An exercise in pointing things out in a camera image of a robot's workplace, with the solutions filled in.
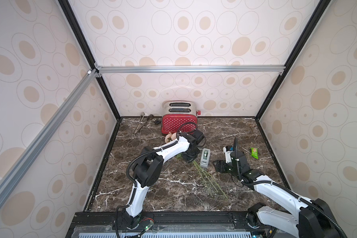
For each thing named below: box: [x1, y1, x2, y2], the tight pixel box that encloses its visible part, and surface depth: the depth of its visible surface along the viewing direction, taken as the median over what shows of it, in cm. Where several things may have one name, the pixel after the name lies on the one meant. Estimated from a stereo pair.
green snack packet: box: [250, 147, 259, 160], surface depth 100 cm
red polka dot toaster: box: [161, 100, 201, 135], surface depth 102 cm
